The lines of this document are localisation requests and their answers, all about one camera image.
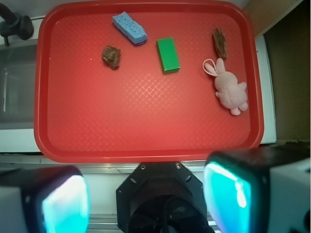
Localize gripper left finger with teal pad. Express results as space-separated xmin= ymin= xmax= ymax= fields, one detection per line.
xmin=0 ymin=166 xmax=90 ymax=233

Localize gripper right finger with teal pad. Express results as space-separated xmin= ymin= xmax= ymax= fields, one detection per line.
xmin=203 ymin=146 xmax=311 ymax=233

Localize brown rock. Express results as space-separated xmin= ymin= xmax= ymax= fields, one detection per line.
xmin=101 ymin=45 xmax=121 ymax=70

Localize red plastic tray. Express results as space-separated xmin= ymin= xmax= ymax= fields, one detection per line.
xmin=34 ymin=0 xmax=264 ymax=163

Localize pink plush bunny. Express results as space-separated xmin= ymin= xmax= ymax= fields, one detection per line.
xmin=202 ymin=58 xmax=248 ymax=116

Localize clear plastic bin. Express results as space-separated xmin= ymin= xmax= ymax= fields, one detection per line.
xmin=0 ymin=45 xmax=36 ymax=130

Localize brown bark piece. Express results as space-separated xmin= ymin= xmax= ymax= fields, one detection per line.
xmin=213 ymin=27 xmax=227 ymax=59

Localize green rectangular block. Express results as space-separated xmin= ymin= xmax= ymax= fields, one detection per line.
xmin=156 ymin=37 xmax=180 ymax=73

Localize blue sponge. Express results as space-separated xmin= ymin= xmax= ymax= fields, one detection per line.
xmin=112 ymin=12 xmax=148 ymax=46

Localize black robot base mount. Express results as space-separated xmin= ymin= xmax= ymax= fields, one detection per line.
xmin=116 ymin=162 xmax=214 ymax=233

